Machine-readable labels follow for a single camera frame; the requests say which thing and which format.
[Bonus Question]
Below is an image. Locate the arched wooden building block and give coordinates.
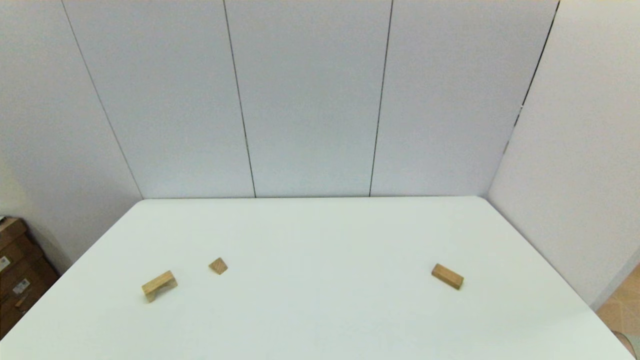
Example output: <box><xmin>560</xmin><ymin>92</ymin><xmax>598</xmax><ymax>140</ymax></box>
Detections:
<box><xmin>141</xmin><ymin>270</ymin><xmax>178</xmax><ymax>303</ymax></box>

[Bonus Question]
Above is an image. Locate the small brown cardboard box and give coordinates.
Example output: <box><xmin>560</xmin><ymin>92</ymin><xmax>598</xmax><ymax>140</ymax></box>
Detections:
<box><xmin>0</xmin><ymin>216</ymin><xmax>28</xmax><ymax>251</ymax></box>

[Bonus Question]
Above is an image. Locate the rectangular wooden building block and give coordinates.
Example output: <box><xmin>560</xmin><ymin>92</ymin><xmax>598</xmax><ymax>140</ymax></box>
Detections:
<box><xmin>431</xmin><ymin>263</ymin><xmax>465</xmax><ymax>290</ymax></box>

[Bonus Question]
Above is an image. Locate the large labelled brown cardboard box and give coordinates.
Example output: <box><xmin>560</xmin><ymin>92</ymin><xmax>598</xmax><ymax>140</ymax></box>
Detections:
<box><xmin>0</xmin><ymin>235</ymin><xmax>60</xmax><ymax>340</ymax></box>

